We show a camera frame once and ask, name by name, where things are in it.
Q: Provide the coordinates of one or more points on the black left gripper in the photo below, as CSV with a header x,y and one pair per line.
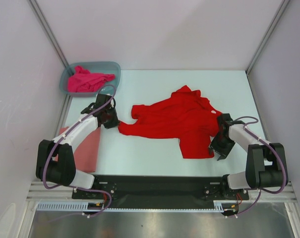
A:
x,y
115,122

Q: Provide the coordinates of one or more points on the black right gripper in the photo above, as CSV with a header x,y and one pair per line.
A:
x,y
223,152

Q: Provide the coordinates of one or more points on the red t-shirt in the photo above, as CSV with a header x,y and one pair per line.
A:
x,y
186,115

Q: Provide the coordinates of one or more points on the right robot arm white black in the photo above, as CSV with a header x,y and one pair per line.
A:
x,y
266,167

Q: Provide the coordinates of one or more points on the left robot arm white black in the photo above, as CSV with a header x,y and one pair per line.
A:
x,y
55,159

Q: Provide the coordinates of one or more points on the folded pink t-shirt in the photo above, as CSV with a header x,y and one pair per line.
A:
x,y
86,153

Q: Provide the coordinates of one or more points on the magenta crumpled t-shirt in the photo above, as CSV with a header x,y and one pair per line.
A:
x,y
83,81

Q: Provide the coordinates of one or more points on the teal plastic basin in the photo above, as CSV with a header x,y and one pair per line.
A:
x,y
107,67

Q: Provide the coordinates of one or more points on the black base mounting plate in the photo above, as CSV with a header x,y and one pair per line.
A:
x,y
148,192

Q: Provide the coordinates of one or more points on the aluminium frame rail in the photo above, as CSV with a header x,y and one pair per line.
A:
x,y
37,192

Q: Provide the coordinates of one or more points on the white slotted cable duct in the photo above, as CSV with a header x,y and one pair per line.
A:
x,y
70,206

